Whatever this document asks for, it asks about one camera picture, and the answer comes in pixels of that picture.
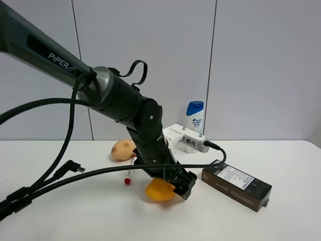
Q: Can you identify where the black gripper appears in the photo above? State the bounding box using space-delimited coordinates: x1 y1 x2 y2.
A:
133 149 197 200

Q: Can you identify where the yellow mango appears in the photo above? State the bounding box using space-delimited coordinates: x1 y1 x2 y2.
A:
145 178 176 202

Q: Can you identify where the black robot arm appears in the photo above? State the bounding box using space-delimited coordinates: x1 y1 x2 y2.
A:
1 3 197 199

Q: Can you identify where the red and white marker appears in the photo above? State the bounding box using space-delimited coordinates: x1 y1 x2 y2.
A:
124 155 137 185

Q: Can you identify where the black coffee box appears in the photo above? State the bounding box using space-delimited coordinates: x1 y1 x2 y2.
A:
201 163 272 212

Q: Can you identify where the brown potato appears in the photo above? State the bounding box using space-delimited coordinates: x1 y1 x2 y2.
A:
111 140 136 162

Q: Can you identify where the white and blue shampoo bottle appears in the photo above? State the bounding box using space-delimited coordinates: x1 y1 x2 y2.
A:
185 100 204 136

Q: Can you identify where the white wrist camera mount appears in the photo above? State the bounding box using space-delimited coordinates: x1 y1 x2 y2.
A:
163 124 209 163

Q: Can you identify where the black loose usb cable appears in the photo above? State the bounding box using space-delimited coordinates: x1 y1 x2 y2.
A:
0 160 86 201

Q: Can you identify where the black camera cable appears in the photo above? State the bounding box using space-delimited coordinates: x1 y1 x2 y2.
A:
0 140 228 224

